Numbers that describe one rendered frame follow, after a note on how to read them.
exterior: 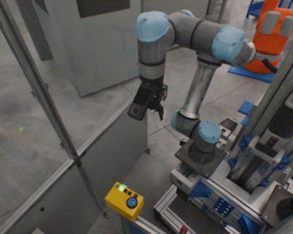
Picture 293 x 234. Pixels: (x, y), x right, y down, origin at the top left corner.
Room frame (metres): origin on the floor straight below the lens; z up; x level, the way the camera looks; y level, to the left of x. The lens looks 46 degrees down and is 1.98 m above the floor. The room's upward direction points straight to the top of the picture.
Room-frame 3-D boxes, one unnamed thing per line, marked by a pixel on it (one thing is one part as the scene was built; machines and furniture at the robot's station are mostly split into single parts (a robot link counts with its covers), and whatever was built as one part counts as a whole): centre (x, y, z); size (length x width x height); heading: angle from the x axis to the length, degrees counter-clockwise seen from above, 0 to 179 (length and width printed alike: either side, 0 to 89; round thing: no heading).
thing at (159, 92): (0.48, -0.02, 1.62); 0.09 x 0.08 x 0.12; 150
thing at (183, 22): (0.54, -0.09, 1.78); 0.11 x 0.11 x 0.08; 49
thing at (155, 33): (0.48, -0.02, 1.78); 0.09 x 0.08 x 0.11; 139
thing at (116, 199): (0.36, 0.11, 1.02); 0.16 x 0.10 x 0.11; 60
